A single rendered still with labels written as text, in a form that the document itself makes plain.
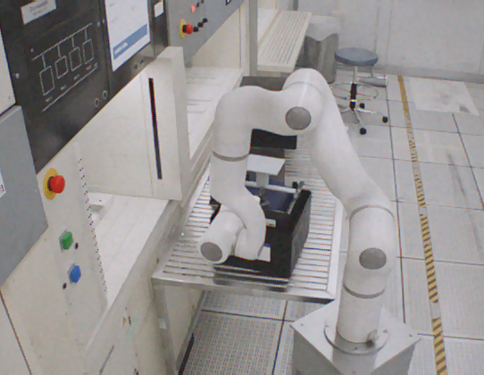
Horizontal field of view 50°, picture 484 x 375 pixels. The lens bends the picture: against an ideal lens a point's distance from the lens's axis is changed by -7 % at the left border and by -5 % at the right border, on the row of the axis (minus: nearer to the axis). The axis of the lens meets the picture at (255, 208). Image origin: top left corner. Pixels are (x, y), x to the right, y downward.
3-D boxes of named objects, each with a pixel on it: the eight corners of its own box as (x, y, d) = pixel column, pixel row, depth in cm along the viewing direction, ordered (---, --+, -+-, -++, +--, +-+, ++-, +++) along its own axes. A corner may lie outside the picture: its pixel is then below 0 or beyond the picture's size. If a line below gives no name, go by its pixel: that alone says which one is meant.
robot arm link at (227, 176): (281, 152, 132) (265, 250, 149) (220, 137, 135) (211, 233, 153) (271, 169, 125) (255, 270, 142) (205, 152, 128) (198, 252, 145)
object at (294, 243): (210, 262, 184) (207, 220, 175) (237, 217, 206) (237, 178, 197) (289, 279, 177) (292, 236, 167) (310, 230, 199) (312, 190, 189)
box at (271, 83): (297, 150, 252) (299, 99, 238) (235, 146, 254) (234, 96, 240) (299, 124, 275) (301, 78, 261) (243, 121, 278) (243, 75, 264)
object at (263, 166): (218, 254, 186) (214, 173, 169) (238, 221, 202) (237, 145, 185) (287, 269, 180) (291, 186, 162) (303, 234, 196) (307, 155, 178)
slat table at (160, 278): (317, 434, 211) (335, 298, 169) (173, 412, 219) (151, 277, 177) (337, 244, 317) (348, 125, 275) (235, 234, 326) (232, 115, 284)
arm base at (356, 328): (401, 335, 155) (413, 287, 145) (354, 365, 146) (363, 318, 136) (357, 300, 168) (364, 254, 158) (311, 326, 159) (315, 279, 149)
